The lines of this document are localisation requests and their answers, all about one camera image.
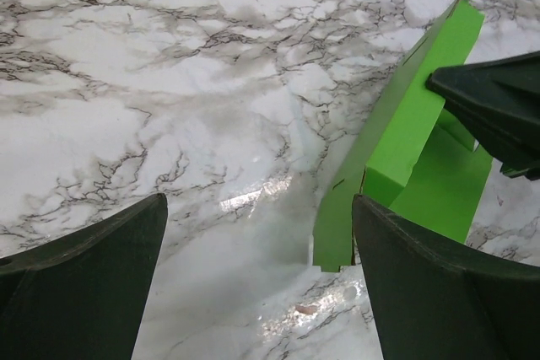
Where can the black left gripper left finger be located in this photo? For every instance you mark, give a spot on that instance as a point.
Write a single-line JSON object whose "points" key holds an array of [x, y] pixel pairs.
{"points": [[82, 296]]}

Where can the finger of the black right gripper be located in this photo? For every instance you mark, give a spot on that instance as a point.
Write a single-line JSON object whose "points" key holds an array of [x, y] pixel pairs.
{"points": [[498, 103]]}

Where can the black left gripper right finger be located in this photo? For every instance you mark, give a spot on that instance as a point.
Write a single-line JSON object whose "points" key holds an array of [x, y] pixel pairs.
{"points": [[434, 298]]}

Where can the green paper box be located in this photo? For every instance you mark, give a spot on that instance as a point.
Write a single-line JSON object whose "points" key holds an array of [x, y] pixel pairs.
{"points": [[411, 155]]}

